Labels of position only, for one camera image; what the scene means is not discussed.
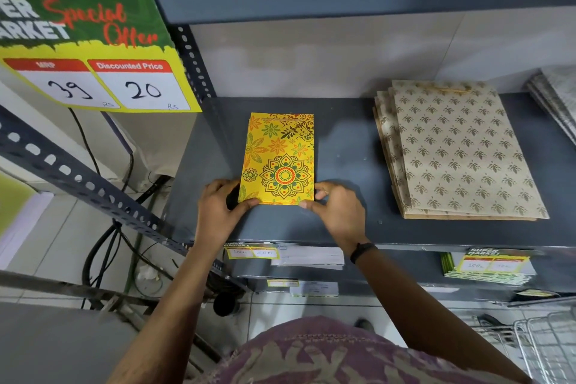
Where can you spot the small yellow price label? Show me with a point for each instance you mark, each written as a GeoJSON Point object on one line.
{"type": "Point", "coordinates": [282, 283]}

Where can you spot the black wristband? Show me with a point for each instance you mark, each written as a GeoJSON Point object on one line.
{"type": "Point", "coordinates": [362, 252]}

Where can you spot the stack of green yellow signs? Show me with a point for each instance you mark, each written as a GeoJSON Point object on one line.
{"type": "Point", "coordinates": [490, 278]}

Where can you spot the yellow floral gift bag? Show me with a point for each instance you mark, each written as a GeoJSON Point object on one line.
{"type": "Point", "coordinates": [279, 158]}

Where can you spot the grey slotted angle post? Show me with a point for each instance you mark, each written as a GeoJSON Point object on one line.
{"type": "Point", "coordinates": [193, 64]}

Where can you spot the person's dark shoe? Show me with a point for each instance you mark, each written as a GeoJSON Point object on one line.
{"type": "Point", "coordinates": [364, 324]}

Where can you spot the purple patterned shirt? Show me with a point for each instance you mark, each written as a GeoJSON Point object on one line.
{"type": "Point", "coordinates": [337, 356]}

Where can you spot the person's left forearm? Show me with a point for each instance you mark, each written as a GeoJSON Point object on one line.
{"type": "Point", "coordinates": [180, 307]}

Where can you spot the yellow green offer sign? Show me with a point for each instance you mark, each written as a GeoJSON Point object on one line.
{"type": "Point", "coordinates": [90, 41]}

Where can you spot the white paper sheets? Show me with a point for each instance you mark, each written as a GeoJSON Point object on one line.
{"type": "Point", "coordinates": [310, 257]}

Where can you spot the yellow green shelf price label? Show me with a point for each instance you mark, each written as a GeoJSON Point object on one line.
{"type": "Point", "coordinates": [492, 260]}

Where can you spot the beige leaf patterned paper bag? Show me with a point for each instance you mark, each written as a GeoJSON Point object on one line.
{"type": "Point", "coordinates": [379, 120]}
{"type": "Point", "coordinates": [386, 127]}
{"type": "Point", "coordinates": [468, 149]}

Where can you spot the person's left hand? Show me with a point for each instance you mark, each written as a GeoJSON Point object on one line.
{"type": "Point", "coordinates": [216, 217]}

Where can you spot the person's right hand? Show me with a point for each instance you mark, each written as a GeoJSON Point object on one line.
{"type": "Point", "coordinates": [342, 217]}

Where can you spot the person's right forearm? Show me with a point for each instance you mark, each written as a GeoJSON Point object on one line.
{"type": "Point", "coordinates": [427, 311]}

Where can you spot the person's left thumb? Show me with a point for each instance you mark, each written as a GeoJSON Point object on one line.
{"type": "Point", "coordinates": [247, 204]}

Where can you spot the person's right thumb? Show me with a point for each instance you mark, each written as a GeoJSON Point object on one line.
{"type": "Point", "coordinates": [310, 205]}

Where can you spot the stack of silver patterned bags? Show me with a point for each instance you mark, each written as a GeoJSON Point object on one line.
{"type": "Point", "coordinates": [555, 100]}

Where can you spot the grey slotted angle bar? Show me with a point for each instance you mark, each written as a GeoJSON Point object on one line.
{"type": "Point", "coordinates": [81, 176]}

